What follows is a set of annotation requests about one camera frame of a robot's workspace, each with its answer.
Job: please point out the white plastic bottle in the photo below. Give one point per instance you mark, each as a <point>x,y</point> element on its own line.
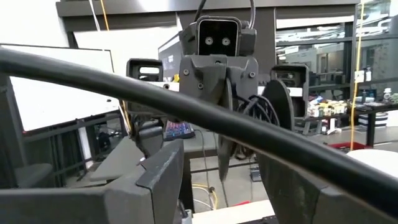
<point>387,95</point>

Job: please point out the black side table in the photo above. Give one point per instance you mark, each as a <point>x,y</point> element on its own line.
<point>370,124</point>

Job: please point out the grey desk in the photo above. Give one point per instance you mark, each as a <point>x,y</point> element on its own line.
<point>124,158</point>

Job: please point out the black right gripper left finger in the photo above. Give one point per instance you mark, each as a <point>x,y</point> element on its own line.
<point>140,199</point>

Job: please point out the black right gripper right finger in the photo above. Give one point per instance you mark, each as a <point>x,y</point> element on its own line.
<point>289,193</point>

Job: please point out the white whiteboard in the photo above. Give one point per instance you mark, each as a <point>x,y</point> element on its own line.
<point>62,90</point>

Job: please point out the black white striped stool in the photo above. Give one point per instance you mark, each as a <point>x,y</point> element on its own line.
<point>381,119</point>

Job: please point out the dark monitor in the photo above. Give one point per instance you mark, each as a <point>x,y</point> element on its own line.
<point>170,59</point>

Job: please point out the dark grey chair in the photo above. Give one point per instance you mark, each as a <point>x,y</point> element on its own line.
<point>12,140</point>

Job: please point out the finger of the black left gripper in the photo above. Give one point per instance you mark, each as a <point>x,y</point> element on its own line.
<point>245,81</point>
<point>199,77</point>

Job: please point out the round white table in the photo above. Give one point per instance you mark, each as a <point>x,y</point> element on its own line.
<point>373,161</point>

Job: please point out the red plastic tag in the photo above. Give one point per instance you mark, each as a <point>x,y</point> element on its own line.
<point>241,203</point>

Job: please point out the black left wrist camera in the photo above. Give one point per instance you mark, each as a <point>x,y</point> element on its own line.
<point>218,37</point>

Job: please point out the black keyboard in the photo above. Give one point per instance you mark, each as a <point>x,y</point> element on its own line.
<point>178,130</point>

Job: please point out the red flat object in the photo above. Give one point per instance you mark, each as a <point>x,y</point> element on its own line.
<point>348,145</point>

